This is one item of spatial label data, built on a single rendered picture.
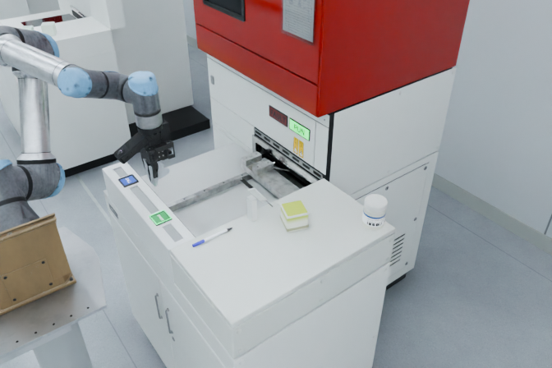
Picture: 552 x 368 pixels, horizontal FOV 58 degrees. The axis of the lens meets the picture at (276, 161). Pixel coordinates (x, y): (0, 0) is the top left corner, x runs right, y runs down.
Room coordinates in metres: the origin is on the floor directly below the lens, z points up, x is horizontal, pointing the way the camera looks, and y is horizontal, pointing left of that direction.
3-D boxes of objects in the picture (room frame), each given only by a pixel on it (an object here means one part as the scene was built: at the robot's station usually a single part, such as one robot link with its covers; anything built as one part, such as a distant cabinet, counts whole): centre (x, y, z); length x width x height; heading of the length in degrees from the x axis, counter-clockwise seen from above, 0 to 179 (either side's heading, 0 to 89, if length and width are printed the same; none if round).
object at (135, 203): (1.35, 0.45, 0.89); 0.55 x 0.09 x 0.14; 37
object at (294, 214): (1.22, -0.06, 1.00); 0.07 x 0.07 x 0.07; 18
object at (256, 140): (1.66, -0.04, 0.89); 0.44 x 0.02 x 0.10; 37
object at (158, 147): (1.26, 0.36, 1.25); 0.09 x 0.08 x 0.12; 127
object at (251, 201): (1.26, 0.06, 1.03); 0.06 x 0.04 x 0.13; 127
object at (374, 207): (1.22, -0.31, 1.01); 0.07 x 0.07 x 0.10
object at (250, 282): (1.15, -0.03, 0.89); 0.62 x 0.35 x 0.14; 127
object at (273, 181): (1.58, 0.01, 0.87); 0.36 x 0.08 x 0.03; 37
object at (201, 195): (1.58, 0.24, 0.84); 0.50 x 0.02 x 0.03; 127
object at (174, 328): (1.39, 0.16, 0.41); 0.97 x 0.64 x 0.82; 37
